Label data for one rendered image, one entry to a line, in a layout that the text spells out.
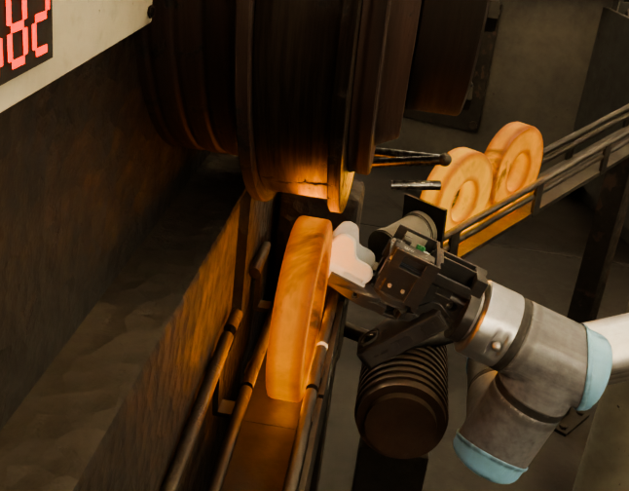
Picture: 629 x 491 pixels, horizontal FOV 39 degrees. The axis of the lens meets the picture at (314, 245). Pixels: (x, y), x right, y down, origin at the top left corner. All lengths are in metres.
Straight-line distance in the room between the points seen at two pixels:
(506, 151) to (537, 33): 2.05
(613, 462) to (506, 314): 0.79
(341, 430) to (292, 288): 1.21
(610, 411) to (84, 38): 1.36
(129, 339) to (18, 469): 0.14
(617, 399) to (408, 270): 0.78
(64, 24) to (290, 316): 0.41
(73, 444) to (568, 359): 0.64
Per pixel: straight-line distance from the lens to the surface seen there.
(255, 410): 0.89
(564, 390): 1.03
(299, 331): 0.79
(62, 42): 0.45
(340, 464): 1.89
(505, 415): 1.05
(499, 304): 0.99
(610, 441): 1.72
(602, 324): 1.19
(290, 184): 0.69
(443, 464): 1.95
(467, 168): 1.32
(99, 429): 0.51
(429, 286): 0.99
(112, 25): 0.52
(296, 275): 0.80
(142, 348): 0.58
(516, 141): 1.43
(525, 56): 3.46
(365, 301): 0.96
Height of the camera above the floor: 1.18
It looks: 25 degrees down
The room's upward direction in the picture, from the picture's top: 7 degrees clockwise
